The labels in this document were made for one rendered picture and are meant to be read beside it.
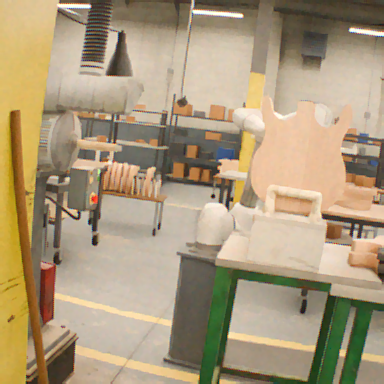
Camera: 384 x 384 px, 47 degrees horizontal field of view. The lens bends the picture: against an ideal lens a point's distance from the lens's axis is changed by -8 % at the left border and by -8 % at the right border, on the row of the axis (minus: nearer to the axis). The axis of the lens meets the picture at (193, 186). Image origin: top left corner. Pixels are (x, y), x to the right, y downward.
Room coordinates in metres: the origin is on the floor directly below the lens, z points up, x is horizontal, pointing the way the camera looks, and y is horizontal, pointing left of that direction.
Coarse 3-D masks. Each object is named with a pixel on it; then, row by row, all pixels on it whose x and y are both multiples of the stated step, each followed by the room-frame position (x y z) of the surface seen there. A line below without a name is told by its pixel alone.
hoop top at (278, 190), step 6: (270, 186) 1.63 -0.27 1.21; (276, 186) 1.63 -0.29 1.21; (282, 186) 1.63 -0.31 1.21; (276, 192) 1.62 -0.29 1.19; (282, 192) 1.62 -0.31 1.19; (288, 192) 1.61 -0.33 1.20; (294, 192) 1.61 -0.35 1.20; (300, 192) 1.60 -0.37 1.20; (306, 192) 1.60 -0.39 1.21; (312, 192) 1.60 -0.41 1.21; (318, 192) 1.60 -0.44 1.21; (300, 198) 1.61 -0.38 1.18; (306, 198) 1.60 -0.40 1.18; (312, 198) 1.59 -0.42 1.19
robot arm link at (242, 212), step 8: (256, 136) 2.54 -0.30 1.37; (256, 144) 2.56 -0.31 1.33; (248, 176) 2.60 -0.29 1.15; (248, 184) 2.59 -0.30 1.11; (248, 192) 2.59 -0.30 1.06; (240, 200) 2.64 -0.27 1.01; (248, 200) 2.60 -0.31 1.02; (256, 200) 2.61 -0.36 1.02; (232, 208) 2.67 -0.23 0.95; (240, 208) 2.61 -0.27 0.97; (248, 208) 2.61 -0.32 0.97; (256, 208) 2.63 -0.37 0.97; (232, 216) 2.60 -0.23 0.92; (240, 216) 2.59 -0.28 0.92; (248, 216) 2.59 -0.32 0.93; (240, 224) 2.59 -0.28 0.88; (248, 224) 2.60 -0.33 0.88
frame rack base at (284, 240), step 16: (256, 224) 1.62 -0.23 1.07; (272, 224) 1.61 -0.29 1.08; (288, 224) 1.60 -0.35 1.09; (304, 224) 1.59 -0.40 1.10; (320, 224) 1.59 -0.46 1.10; (256, 240) 1.62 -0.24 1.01; (272, 240) 1.61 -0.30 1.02; (288, 240) 1.60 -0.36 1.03; (304, 240) 1.58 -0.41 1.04; (320, 240) 1.57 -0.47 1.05; (256, 256) 1.62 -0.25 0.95; (272, 256) 1.61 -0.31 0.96; (288, 256) 1.59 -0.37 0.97; (304, 256) 1.58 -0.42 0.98; (320, 256) 1.57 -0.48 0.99
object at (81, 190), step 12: (72, 168) 2.16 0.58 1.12; (84, 168) 2.19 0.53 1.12; (96, 168) 2.26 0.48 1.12; (72, 180) 2.16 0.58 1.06; (84, 180) 2.15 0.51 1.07; (96, 180) 2.25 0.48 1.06; (72, 192) 2.16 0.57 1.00; (84, 192) 2.15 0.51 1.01; (96, 192) 2.27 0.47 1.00; (72, 204) 2.16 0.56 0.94; (84, 204) 2.15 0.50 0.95; (96, 204) 2.29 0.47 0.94; (72, 216) 2.18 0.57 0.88
